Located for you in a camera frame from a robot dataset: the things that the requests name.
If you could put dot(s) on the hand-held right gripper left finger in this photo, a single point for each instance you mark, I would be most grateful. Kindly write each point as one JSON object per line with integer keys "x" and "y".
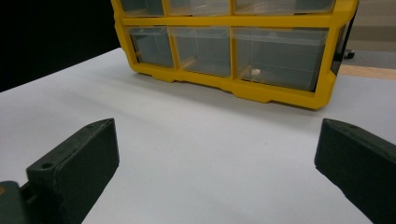
{"x": 77, "y": 168}

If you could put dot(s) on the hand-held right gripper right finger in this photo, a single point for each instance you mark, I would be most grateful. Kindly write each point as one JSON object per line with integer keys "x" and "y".
{"x": 358, "y": 168}

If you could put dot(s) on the yellow and black organizer cabinet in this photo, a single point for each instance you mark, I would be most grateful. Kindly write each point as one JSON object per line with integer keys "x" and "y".
{"x": 227, "y": 85}

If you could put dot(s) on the wooden table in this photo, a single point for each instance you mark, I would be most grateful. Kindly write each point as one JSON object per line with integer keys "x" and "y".
{"x": 367, "y": 72}

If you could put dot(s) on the black caster wheel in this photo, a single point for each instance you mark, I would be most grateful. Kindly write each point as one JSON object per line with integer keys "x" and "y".
{"x": 349, "y": 53}

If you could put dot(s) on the black curtain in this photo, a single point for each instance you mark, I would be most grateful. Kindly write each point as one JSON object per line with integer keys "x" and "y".
{"x": 56, "y": 37}

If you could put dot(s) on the group of clear drawers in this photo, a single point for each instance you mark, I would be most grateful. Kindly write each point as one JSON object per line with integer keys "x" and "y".
{"x": 274, "y": 59}

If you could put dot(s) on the small white object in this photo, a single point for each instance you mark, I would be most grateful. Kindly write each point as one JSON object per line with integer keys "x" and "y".
{"x": 255, "y": 72}

